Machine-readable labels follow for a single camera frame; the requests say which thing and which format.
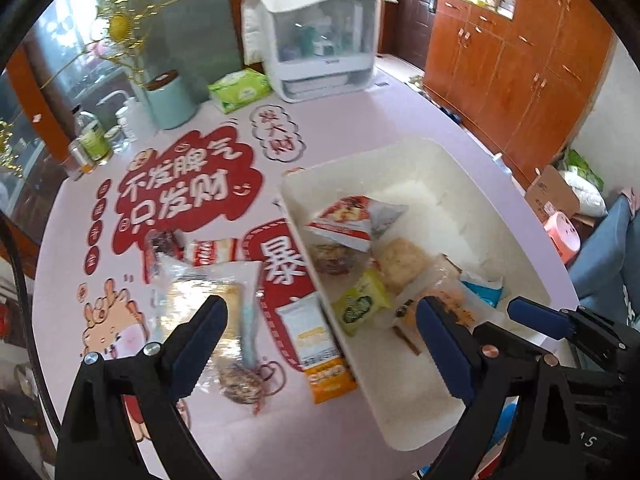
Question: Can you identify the blue white cracker pack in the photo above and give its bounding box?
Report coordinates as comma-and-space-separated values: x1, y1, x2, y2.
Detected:
459, 270, 503, 309

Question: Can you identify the yellow cake clear bag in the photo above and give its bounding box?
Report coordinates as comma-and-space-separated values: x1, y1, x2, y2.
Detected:
151, 255, 279, 414

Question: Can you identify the green small snack pack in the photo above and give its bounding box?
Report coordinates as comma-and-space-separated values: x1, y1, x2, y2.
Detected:
332, 269, 392, 336

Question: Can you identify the dark chocolate snack pack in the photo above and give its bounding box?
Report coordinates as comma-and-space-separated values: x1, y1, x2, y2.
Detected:
142, 230, 184, 284

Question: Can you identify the white plastic storage bin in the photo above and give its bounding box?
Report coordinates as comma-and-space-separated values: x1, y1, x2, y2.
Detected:
280, 136, 577, 452

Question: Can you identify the orange white oats pack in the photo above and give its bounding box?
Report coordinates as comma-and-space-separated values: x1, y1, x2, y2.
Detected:
276, 292, 357, 404

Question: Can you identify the white red snack bag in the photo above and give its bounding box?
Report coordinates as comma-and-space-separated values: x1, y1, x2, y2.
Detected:
305, 195, 409, 252

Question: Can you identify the rice crisp snack bag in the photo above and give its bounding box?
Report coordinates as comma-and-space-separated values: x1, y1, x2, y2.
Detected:
373, 237, 461, 296

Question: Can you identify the brown striped wafer pack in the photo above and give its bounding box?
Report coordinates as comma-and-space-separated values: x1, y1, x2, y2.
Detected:
183, 237, 239, 266

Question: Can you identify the red round snack pack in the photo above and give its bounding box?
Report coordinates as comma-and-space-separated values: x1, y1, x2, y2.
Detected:
309, 243, 369, 276

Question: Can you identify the pink plastic stool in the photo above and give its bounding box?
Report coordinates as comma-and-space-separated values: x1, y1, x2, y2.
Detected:
544, 211, 582, 264

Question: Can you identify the cardboard box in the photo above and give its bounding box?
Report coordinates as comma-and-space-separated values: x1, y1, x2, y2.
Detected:
524, 166, 596, 224

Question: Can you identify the printed pink tablecloth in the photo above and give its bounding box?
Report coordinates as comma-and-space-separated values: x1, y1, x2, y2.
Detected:
32, 76, 578, 479

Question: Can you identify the small glass jar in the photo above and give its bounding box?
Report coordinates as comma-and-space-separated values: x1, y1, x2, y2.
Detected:
104, 125, 130, 154

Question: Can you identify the green label glass bottle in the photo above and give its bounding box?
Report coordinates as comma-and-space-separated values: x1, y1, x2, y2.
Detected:
72, 105, 113, 165

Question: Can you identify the white squeeze bottle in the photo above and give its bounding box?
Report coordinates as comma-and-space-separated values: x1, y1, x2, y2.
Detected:
115, 96, 156, 142

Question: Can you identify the mint green canister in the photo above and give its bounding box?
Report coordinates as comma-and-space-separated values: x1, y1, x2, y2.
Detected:
144, 70, 198, 130

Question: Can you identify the green wet wipes pack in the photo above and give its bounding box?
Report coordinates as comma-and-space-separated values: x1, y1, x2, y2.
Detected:
207, 68, 272, 114

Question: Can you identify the glass sliding door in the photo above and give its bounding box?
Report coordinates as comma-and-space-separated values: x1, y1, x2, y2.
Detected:
1, 0, 242, 246

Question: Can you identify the white tabletop sterilizer cabinet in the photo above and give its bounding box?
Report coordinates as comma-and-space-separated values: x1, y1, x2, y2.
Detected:
241, 0, 397, 103

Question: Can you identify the wooden cabinet wall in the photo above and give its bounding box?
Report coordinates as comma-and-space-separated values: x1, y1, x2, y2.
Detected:
383, 0, 613, 185

